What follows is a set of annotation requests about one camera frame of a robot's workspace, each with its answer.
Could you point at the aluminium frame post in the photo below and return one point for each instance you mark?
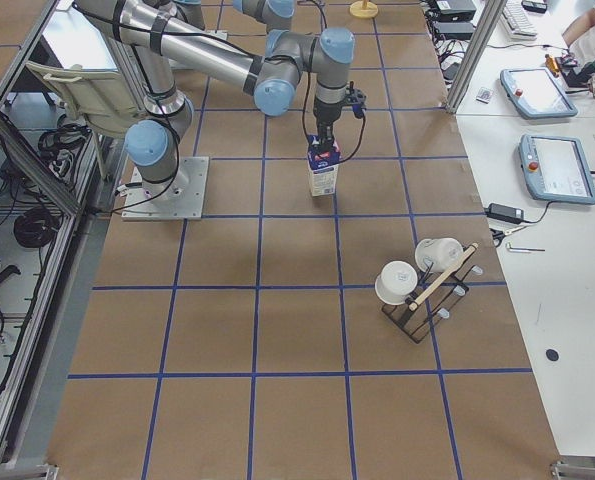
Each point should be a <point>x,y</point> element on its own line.
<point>488,20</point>

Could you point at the small remote control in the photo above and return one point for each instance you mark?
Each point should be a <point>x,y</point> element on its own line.
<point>484,95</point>

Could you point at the white smiley mug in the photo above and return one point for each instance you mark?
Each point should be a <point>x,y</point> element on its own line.
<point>437,255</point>

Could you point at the white cup on rack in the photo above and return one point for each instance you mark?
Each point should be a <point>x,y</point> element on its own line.
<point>395,282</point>

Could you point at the black wire cup rack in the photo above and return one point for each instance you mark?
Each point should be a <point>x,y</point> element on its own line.
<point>435,295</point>

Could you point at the far teach pendant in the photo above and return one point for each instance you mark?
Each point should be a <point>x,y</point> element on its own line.
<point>536,94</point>

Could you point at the milk carton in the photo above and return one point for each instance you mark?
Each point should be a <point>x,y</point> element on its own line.
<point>323,168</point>

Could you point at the black scissors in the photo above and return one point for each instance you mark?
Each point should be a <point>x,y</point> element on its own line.
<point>498,235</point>

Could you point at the black power adapter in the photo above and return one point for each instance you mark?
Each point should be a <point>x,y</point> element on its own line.
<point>505,213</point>

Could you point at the black power brick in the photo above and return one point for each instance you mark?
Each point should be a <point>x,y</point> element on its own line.
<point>453,30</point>

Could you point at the white keyboard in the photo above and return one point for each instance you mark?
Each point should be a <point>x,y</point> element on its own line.
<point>516,23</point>

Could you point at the wooden mug tree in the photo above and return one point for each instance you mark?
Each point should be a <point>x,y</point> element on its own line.
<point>363,9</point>

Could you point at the allen key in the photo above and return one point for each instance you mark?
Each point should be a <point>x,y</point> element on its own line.
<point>514,249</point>

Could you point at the near teach pendant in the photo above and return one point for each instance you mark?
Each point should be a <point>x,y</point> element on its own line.
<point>555,169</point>

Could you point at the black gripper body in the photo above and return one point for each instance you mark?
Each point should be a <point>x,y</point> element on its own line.
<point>325,114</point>

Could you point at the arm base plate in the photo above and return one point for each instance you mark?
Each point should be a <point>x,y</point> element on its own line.
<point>183,200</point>

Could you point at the teach pendant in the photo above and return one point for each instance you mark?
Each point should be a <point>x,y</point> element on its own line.
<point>555,169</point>
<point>536,94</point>

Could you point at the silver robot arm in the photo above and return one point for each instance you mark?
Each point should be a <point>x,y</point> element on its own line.
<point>274,14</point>
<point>271,79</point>

